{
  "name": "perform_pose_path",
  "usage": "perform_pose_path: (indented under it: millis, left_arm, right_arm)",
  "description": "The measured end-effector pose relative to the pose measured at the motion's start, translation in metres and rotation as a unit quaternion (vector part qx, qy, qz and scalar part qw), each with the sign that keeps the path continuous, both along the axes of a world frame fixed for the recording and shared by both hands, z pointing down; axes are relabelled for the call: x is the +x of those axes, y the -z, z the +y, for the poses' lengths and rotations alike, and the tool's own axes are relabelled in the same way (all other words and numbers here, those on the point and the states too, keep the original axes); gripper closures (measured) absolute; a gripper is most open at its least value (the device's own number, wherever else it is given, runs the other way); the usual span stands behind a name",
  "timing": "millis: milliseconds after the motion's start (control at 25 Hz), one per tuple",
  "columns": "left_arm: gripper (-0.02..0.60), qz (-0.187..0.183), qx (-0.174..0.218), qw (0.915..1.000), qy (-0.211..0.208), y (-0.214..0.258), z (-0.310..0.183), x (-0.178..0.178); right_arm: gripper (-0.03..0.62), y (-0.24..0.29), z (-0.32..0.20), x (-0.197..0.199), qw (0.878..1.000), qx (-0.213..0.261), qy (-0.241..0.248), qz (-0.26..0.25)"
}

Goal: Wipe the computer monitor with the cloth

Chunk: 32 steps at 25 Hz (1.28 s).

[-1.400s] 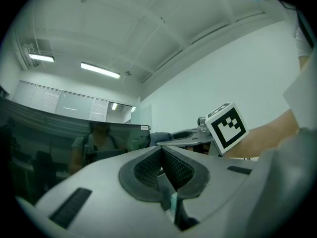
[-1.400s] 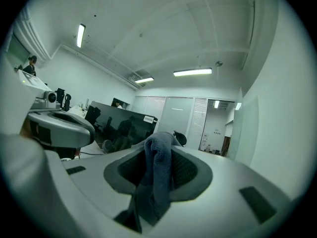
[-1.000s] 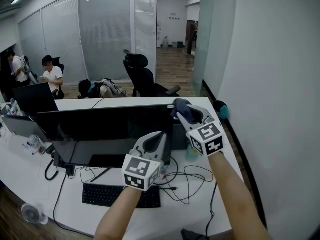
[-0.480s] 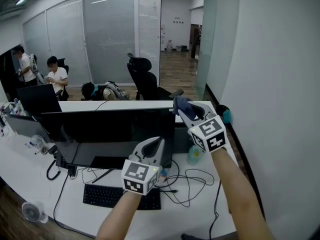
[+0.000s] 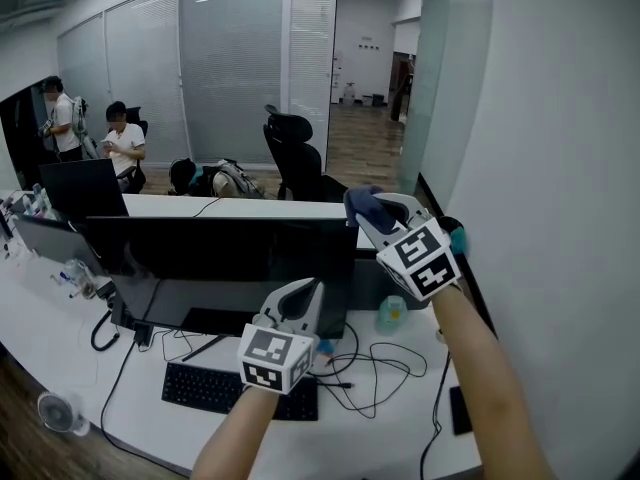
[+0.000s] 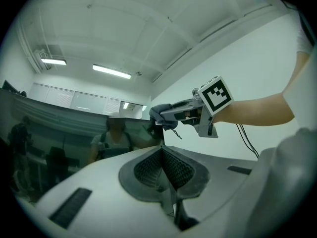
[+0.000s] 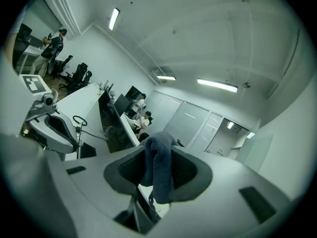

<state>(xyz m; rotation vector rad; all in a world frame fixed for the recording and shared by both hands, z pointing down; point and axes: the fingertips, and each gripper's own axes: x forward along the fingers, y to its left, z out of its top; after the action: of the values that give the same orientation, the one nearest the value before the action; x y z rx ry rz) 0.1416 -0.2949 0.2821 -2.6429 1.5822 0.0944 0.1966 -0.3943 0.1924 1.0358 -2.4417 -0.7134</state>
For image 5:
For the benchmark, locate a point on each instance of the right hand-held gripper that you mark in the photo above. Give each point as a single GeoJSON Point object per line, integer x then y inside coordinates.
{"type": "Point", "coordinates": [422, 258]}

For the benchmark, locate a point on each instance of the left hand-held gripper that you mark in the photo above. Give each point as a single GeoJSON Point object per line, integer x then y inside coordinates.
{"type": "Point", "coordinates": [270, 358]}

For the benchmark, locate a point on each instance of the dark grey-blue cloth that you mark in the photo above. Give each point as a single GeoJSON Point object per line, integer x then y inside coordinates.
{"type": "Point", "coordinates": [367, 208]}

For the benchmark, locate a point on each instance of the black monitor with white sticker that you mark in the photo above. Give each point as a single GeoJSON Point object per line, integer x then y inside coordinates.
{"type": "Point", "coordinates": [225, 268]}

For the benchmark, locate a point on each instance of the person's right forearm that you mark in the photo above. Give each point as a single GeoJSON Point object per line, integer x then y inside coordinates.
{"type": "Point", "coordinates": [480, 368]}

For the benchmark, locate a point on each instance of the person's left forearm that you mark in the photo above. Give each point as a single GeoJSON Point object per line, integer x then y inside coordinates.
{"type": "Point", "coordinates": [230, 438]}

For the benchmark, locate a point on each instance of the blue packet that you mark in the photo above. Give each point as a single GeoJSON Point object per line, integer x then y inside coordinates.
{"type": "Point", "coordinates": [325, 348]}

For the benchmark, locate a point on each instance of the grey desk divider panel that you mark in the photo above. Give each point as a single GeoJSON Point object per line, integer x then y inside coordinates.
{"type": "Point", "coordinates": [370, 283]}

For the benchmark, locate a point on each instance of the black bin with teal bag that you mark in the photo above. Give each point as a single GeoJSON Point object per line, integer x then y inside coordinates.
{"type": "Point", "coordinates": [457, 238]}

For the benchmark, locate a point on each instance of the pale green bottle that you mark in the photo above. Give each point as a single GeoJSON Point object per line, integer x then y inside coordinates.
{"type": "Point", "coordinates": [392, 318]}

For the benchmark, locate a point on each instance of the black office chair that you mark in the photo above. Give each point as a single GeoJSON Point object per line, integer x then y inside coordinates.
{"type": "Point", "coordinates": [137, 180]}
{"type": "Point", "coordinates": [295, 163]}

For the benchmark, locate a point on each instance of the small black bin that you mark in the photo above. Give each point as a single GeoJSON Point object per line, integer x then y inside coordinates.
{"type": "Point", "coordinates": [378, 99]}

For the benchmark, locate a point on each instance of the black keyboard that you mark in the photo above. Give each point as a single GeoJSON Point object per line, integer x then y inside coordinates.
{"type": "Point", "coordinates": [200, 390]}

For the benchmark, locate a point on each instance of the clear water jug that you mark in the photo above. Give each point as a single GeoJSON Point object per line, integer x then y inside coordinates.
{"type": "Point", "coordinates": [348, 93]}

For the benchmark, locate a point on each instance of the white water dispenser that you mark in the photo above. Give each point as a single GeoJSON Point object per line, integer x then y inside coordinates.
{"type": "Point", "coordinates": [337, 78]}

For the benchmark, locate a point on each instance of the black power adapter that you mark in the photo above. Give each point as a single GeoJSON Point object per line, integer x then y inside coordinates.
{"type": "Point", "coordinates": [142, 335]}

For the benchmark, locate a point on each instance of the black desktop box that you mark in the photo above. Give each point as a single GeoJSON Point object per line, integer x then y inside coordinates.
{"type": "Point", "coordinates": [121, 313]}

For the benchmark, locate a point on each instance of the small black charger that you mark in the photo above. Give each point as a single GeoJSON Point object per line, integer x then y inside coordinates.
{"type": "Point", "coordinates": [106, 290]}

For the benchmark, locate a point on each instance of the black smartphone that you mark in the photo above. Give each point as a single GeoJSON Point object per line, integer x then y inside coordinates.
{"type": "Point", "coordinates": [460, 410]}

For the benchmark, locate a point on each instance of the clear water bottle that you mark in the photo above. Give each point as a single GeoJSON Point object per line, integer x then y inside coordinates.
{"type": "Point", "coordinates": [80, 278]}

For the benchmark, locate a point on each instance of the small white desk fan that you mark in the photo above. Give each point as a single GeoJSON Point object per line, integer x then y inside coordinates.
{"type": "Point", "coordinates": [55, 413]}

